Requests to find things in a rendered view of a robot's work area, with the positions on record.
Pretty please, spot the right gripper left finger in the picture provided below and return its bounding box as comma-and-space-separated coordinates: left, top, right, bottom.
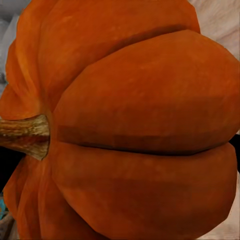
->
0, 146, 25, 193

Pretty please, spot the pumpkin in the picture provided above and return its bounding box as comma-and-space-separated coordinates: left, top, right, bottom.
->
0, 0, 240, 240

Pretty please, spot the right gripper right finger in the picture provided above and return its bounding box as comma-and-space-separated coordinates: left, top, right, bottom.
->
229, 134, 240, 173

